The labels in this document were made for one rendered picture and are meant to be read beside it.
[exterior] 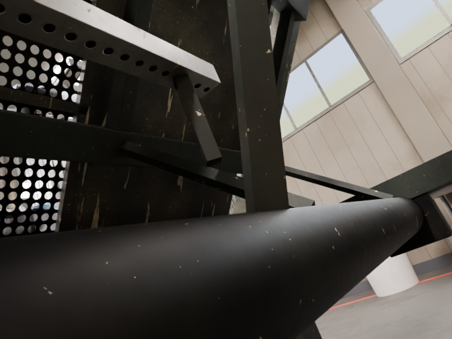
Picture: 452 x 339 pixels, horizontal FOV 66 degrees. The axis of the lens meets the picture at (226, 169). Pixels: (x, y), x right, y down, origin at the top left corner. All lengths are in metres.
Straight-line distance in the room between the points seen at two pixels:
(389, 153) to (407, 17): 1.61
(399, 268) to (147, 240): 3.94
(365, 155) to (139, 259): 4.58
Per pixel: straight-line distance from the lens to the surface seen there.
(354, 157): 4.77
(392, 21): 4.96
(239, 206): 1.57
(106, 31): 0.47
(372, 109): 4.76
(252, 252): 0.26
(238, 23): 0.47
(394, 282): 4.08
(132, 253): 0.19
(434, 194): 3.56
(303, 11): 1.55
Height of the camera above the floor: 0.66
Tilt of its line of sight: 18 degrees up
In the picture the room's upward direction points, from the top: 22 degrees counter-clockwise
